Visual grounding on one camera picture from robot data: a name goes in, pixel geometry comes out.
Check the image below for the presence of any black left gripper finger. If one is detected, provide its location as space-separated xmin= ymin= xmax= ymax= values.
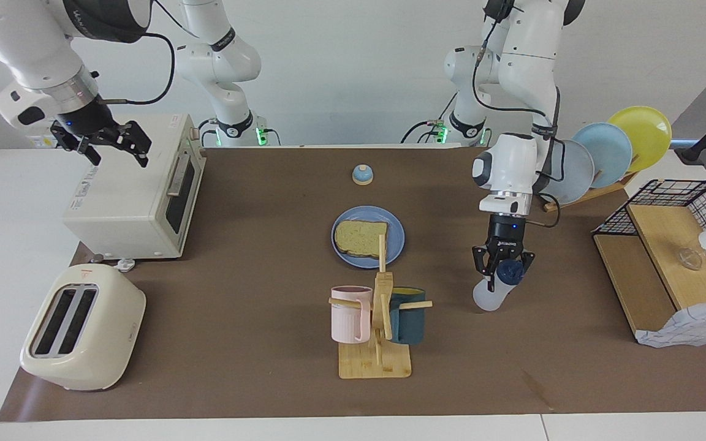
xmin=516 ymin=250 xmax=537 ymax=281
xmin=472 ymin=246 xmax=497 ymax=293

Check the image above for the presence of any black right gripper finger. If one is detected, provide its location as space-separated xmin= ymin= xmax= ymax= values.
xmin=51 ymin=122 xmax=102 ymax=167
xmin=111 ymin=121 xmax=153 ymax=169

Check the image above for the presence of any clear squeeze bottle blue cap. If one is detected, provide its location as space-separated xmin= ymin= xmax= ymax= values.
xmin=473 ymin=257 xmax=525 ymax=312

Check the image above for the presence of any slice of bread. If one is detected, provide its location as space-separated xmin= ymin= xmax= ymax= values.
xmin=335 ymin=220 xmax=389 ymax=257

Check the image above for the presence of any grey plate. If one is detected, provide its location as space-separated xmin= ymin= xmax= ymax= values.
xmin=537 ymin=140 xmax=595 ymax=204

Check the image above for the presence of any wooden plate rack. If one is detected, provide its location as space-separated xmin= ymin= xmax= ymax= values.
xmin=543 ymin=154 xmax=642 ymax=213

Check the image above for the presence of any light blue plate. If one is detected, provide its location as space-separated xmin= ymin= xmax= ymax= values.
xmin=574 ymin=122 xmax=633 ymax=189

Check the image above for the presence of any blue round plate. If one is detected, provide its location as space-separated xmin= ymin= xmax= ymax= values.
xmin=331 ymin=206 xmax=406 ymax=269

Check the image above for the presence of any yellow plate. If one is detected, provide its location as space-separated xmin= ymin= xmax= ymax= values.
xmin=608 ymin=106 xmax=672 ymax=173

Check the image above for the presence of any cream toaster oven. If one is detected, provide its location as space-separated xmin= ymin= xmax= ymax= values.
xmin=62 ymin=113 xmax=207 ymax=260

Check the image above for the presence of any teal mug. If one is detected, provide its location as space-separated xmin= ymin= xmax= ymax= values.
xmin=388 ymin=287 xmax=427 ymax=344

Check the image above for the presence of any pink ribbed mug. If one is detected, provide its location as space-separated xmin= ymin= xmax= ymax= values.
xmin=330 ymin=286 xmax=373 ymax=344

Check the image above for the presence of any wooden mug tree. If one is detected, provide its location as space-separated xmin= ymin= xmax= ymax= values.
xmin=328 ymin=234 xmax=433 ymax=380

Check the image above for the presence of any brown table mat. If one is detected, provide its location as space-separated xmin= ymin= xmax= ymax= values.
xmin=0 ymin=146 xmax=706 ymax=422

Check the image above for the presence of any small clear glass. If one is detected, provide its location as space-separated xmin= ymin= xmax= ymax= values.
xmin=678 ymin=247 xmax=704 ymax=271

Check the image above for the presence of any cream two-slot toaster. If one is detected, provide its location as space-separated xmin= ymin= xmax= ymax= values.
xmin=20 ymin=264 xmax=146 ymax=391

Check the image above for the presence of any white checked cloth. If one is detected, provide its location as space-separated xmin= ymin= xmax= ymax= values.
xmin=635 ymin=298 xmax=706 ymax=349

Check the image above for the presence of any black right base cable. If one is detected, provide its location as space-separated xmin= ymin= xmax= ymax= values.
xmin=197 ymin=118 xmax=219 ymax=148

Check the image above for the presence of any black base cable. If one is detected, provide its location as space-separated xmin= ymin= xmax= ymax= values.
xmin=399 ymin=92 xmax=458 ymax=145
xmin=197 ymin=118 xmax=219 ymax=148

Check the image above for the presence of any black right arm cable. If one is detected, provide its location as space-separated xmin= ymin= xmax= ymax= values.
xmin=97 ymin=32 xmax=176 ymax=106

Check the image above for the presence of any wood and wire shelf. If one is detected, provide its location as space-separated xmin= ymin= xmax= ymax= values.
xmin=592 ymin=179 xmax=706 ymax=344

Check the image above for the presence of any black left base cable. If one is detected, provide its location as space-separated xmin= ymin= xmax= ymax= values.
xmin=399 ymin=92 xmax=458 ymax=145

